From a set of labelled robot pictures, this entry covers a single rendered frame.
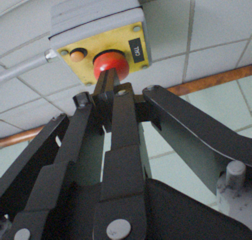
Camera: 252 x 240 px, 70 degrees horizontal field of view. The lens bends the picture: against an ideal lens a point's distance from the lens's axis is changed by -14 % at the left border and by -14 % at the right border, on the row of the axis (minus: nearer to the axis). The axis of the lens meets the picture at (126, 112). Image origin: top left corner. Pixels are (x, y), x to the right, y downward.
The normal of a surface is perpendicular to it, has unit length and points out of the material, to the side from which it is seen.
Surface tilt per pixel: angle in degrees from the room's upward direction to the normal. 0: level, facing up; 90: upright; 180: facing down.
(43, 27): 90
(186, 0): 90
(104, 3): 90
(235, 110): 90
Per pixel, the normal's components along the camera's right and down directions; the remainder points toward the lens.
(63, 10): -0.18, -0.31
